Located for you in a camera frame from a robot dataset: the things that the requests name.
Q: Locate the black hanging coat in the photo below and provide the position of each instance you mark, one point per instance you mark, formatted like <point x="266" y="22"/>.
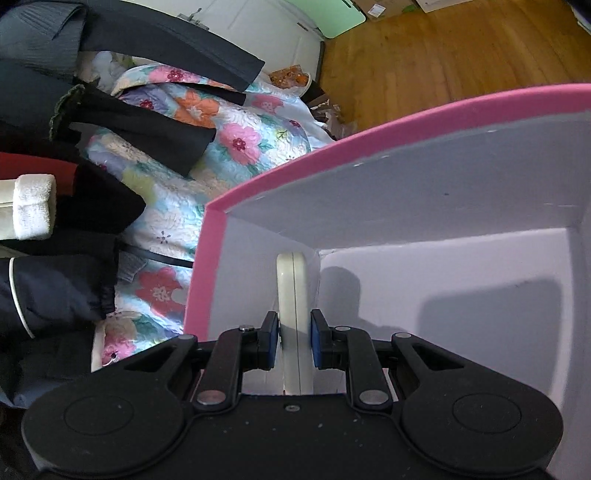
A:
<point x="41" y="96"/>

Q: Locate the cream remote control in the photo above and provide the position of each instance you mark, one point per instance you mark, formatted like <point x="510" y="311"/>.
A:
<point x="295" y="323"/>

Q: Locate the brown cardboard box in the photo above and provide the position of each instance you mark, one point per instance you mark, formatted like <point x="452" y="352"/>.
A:
<point x="376" y="10"/>

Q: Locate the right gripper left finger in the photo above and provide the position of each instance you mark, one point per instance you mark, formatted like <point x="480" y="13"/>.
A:
<point x="224" y="361"/>

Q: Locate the pink cardboard box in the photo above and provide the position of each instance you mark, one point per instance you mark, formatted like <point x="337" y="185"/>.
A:
<point x="467" y="225"/>

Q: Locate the floral quilt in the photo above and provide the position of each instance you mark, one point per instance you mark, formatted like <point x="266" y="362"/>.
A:
<point x="272" y="126"/>

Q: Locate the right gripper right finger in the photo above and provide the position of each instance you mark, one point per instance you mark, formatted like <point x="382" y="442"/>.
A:
<point x="352" y="351"/>

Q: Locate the green folding table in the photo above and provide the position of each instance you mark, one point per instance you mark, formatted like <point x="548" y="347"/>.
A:
<point x="332" y="17"/>

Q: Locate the white fleece cuff garment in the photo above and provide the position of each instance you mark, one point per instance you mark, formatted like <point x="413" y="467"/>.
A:
<point x="28" y="207"/>

